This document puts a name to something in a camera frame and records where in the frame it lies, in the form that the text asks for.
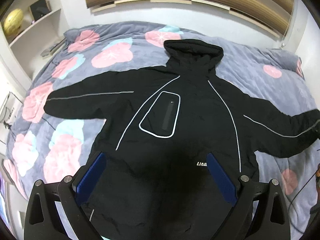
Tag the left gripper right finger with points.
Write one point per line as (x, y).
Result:
(258, 209)

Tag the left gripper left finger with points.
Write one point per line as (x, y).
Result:
(42, 220)

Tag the black hooded jacket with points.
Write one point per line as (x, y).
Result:
(161, 123)

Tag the grey floral blanket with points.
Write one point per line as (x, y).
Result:
(48, 148)

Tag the stack of books on ledge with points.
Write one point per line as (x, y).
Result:
(53, 48)

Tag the white bookshelf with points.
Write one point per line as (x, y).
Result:
(20, 53)

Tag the yellow globe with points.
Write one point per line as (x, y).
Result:
(13, 22)

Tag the black picture frame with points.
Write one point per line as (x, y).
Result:
(39, 9)

